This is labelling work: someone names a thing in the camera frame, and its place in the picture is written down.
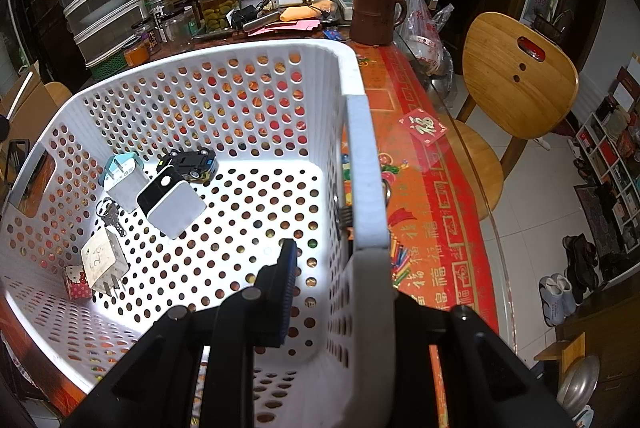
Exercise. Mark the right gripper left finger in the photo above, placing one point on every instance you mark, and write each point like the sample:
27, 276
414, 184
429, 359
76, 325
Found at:
154, 384

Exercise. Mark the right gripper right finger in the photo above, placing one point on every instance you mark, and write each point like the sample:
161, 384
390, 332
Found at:
485, 384

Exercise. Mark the Hello Kitty charger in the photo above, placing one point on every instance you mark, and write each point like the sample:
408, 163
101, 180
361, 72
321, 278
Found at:
76, 283

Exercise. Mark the white charger with prongs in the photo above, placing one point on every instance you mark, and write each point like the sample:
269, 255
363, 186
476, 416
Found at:
104, 262

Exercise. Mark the black and white charger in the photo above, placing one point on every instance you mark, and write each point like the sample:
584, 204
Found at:
169, 203

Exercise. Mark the silver keys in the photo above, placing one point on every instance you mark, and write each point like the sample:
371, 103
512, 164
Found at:
108, 211

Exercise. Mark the white perforated plastic basket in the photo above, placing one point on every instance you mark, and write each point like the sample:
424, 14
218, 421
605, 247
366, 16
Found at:
292, 131

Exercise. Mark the white plug adapter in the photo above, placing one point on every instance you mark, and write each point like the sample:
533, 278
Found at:
125, 192

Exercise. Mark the light blue charger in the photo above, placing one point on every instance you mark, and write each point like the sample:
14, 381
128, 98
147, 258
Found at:
120, 166

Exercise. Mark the black toy car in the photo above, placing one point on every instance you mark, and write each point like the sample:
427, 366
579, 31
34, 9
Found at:
195, 166

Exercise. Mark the white shoes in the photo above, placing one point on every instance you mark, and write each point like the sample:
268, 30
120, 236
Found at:
557, 299

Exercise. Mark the red fu sticker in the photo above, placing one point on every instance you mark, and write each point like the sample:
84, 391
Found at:
423, 126

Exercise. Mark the white cube shelf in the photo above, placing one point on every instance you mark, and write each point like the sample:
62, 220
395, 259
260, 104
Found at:
610, 140

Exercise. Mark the wooden chair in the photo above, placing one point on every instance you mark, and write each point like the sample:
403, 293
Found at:
523, 83

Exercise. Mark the cardboard box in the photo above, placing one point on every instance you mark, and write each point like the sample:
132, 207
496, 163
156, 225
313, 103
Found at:
27, 107

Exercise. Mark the green plastic basket base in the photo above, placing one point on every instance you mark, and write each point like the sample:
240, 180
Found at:
108, 67

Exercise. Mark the orange honey jar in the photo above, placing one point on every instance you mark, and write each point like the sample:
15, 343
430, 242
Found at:
136, 53

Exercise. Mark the empty glass jar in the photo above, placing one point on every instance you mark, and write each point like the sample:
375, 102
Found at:
177, 30

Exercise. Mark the clear plastic bag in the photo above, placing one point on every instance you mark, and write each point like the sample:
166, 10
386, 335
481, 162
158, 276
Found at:
420, 32

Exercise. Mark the brown mug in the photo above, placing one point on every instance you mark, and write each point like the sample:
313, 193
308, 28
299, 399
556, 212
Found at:
374, 21

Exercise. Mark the red lid pickle jar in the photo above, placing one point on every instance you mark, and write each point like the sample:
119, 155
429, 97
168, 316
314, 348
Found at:
217, 14

